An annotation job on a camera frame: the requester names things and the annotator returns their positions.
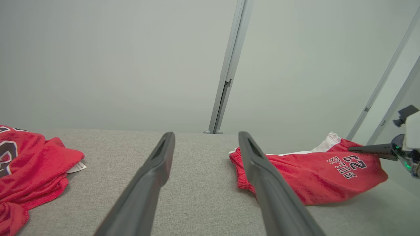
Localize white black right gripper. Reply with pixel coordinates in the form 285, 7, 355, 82
348, 111, 420, 179

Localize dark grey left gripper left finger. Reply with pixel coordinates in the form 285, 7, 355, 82
94, 132, 175, 236

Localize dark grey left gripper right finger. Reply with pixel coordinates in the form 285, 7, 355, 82
238, 131, 325, 236

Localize red white-trimmed shorts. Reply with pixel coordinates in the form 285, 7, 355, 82
229, 132, 389, 206

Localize red white basketball jersey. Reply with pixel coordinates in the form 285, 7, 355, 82
0, 125, 87, 236

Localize thin grey metal bar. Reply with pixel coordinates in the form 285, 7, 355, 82
366, 56, 420, 146
346, 7, 420, 141

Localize grey metal partition post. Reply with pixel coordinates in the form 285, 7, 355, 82
203, 0, 254, 135

